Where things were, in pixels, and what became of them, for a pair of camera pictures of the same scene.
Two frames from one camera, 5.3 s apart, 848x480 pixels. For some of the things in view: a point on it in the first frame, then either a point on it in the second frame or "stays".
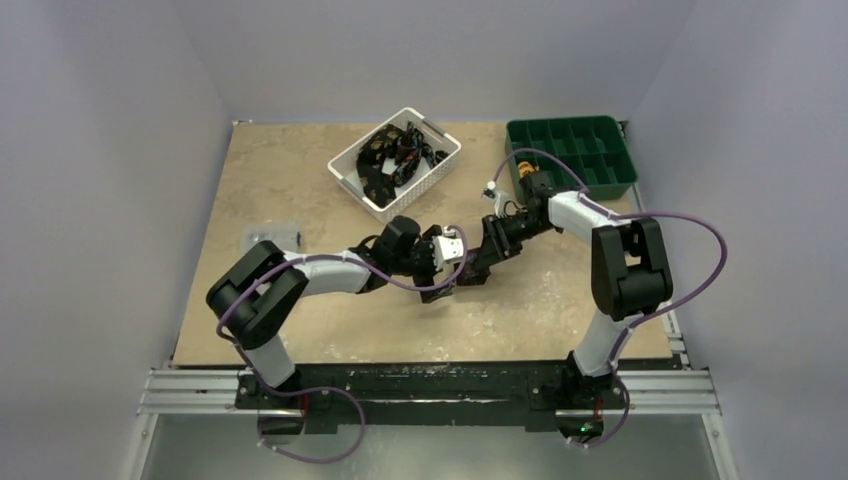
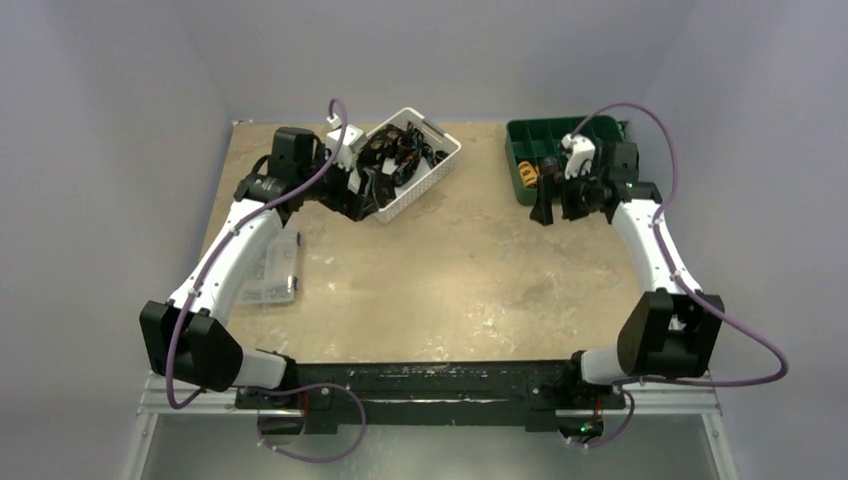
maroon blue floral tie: (470, 274) to (549, 166)
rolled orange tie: (525, 168) stays
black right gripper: (493, 240) to (559, 196)
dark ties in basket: (407, 150) stays
